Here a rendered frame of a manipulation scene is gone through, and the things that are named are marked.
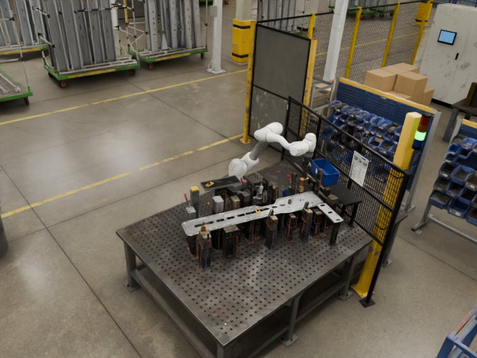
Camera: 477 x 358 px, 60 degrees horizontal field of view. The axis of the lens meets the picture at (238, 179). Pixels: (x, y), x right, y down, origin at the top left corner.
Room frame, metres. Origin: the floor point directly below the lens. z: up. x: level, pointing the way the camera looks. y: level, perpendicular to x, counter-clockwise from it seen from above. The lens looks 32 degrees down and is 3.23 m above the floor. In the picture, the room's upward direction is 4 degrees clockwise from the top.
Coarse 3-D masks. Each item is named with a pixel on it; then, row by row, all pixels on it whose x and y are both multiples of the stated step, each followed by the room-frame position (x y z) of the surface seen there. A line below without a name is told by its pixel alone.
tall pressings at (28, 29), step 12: (0, 0) 10.51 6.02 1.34; (24, 0) 10.58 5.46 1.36; (36, 0) 10.81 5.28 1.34; (0, 12) 10.58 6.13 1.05; (24, 12) 10.59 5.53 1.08; (36, 12) 10.78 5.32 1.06; (0, 24) 10.32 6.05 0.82; (12, 24) 10.53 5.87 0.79; (24, 24) 10.54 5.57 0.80; (0, 36) 10.32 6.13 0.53; (12, 36) 10.50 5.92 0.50; (24, 36) 10.48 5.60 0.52; (36, 36) 10.87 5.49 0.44
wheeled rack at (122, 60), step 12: (132, 0) 9.55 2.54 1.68; (48, 12) 8.40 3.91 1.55; (60, 12) 8.72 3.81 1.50; (36, 24) 9.08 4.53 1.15; (120, 48) 10.23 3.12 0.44; (120, 60) 9.64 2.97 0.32; (132, 60) 9.83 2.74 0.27; (48, 72) 9.05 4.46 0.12; (60, 72) 8.52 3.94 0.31; (72, 72) 8.67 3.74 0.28; (84, 72) 8.73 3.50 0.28; (96, 72) 8.88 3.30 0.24; (132, 72) 9.55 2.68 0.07; (60, 84) 8.45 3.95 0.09
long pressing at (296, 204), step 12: (312, 192) 3.41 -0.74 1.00; (276, 204) 3.17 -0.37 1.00; (288, 204) 3.18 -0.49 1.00; (300, 204) 3.20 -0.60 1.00; (312, 204) 3.21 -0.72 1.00; (216, 216) 2.93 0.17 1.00; (228, 216) 2.94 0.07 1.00; (252, 216) 2.96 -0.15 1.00; (264, 216) 2.98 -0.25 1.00; (192, 228) 2.74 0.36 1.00; (216, 228) 2.76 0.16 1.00
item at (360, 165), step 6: (354, 150) 3.51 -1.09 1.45; (354, 156) 3.49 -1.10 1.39; (360, 156) 3.43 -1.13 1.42; (354, 162) 3.48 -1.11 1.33; (360, 162) 3.42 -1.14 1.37; (366, 162) 3.35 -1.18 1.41; (354, 168) 3.46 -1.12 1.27; (360, 168) 3.40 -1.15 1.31; (366, 168) 3.33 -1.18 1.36; (354, 174) 3.45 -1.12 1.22; (360, 174) 3.38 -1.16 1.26; (354, 180) 3.43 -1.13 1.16; (360, 180) 3.37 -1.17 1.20
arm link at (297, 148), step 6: (270, 132) 3.57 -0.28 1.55; (270, 138) 3.50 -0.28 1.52; (276, 138) 3.47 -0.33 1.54; (282, 138) 3.41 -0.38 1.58; (282, 144) 3.30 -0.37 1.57; (288, 144) 3.22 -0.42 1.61; (294, 144) 3.14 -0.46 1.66; (300, 144) 3.13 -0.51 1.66; (306, 144) 3.15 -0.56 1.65; (294, 150) 3.08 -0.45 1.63; (300, 150) 3.08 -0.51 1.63; (306, 150) 3.13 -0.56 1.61
